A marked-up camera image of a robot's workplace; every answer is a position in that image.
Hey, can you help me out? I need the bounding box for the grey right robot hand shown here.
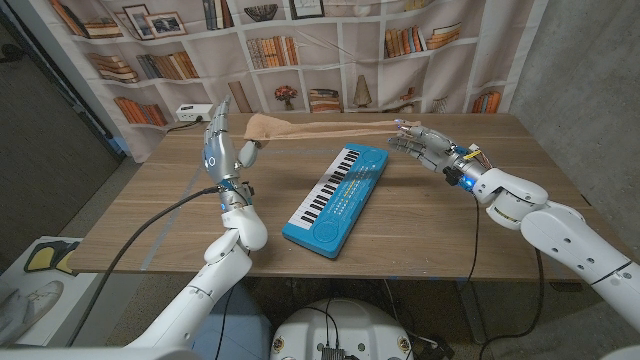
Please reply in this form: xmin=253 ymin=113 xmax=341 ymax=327
xmin=387 ymin=119 xmax=487 ymax=191

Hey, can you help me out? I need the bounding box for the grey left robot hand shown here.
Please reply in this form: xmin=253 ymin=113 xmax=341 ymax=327
xmin=201 ymin=94 xmax=262 ymax=212

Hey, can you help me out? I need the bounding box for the blue toy piano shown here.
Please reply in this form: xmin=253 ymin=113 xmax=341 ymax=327
xmin=281 ymin=142 xmax=390 ymax=260

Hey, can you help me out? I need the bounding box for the white power strip box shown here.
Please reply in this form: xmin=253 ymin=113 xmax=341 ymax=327
xmin=175 ymin=103 xmax=216 ymax=123

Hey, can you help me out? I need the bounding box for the printed bookshelf backdrop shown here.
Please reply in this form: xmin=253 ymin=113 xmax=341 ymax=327
xmin=29 ymin=0 xmax=551 ymax=164

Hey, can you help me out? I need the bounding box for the grey table leg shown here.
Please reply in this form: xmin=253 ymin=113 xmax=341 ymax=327
xmin=457 ymin=279 xmax=487 ymax=345

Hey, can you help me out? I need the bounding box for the yellow and black floor mat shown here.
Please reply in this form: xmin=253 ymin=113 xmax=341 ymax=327
xmin=23 ymin=239 xmax=81 ymax=276

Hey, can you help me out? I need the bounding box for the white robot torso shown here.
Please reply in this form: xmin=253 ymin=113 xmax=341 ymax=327
xmin=269 ymin=298 xmax=414 ymax=360

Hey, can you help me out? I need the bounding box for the white sneaker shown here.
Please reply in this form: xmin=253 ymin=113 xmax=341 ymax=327
xmin=0 ymin=279 xmax=66 ymax=344

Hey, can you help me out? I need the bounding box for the black power strip cord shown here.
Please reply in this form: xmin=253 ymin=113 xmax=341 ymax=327
xmin=166 ymin=115 xmax=204 ymax=134

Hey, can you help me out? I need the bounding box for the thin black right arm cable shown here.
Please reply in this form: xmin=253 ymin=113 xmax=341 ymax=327
xmin=464 ymin=194 xmax=481 ymax=286

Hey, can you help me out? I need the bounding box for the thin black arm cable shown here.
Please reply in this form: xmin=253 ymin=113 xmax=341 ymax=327
xmin=213 ymin=287 xmax=235 ymax=360
xmin=464 ymin=194 xmax=481 ymax=286

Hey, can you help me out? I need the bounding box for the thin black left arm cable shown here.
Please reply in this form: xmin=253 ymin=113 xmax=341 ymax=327
xmin=213 ymin=287 xmax=235 ymax=360

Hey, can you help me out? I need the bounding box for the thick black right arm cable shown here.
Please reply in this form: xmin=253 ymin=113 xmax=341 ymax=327
xmin=477 ymin=247 xmax=546 ymax=360

